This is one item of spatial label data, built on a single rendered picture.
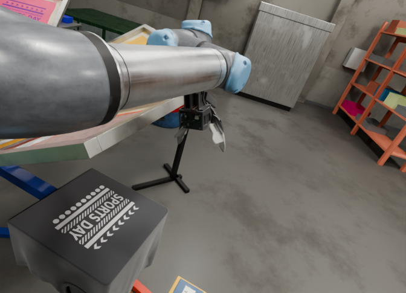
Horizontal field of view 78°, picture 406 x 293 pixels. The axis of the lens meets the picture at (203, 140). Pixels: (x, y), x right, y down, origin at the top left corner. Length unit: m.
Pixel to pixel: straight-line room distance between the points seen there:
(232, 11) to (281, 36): 1.92
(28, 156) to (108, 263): 0.53
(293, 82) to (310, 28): 1.16
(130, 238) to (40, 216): 0.38
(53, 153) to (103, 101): 0.45
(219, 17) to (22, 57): 7.40
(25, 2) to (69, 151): 2.27
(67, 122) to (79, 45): 0.07
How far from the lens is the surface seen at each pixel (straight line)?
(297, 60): 6.29
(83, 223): 1.23
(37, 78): 0.23
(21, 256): 1.44
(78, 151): 0.62
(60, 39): 0.25
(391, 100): 6.46
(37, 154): 0.74
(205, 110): 0.68
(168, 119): 3.88
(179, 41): 0.56
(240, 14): 7.55
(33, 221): 1.26
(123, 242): 1.16
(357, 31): 8.07
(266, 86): 6.34
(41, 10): 2.74
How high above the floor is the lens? 1.89
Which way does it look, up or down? 29 degrees down
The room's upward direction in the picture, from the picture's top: 17 degrees clockwise
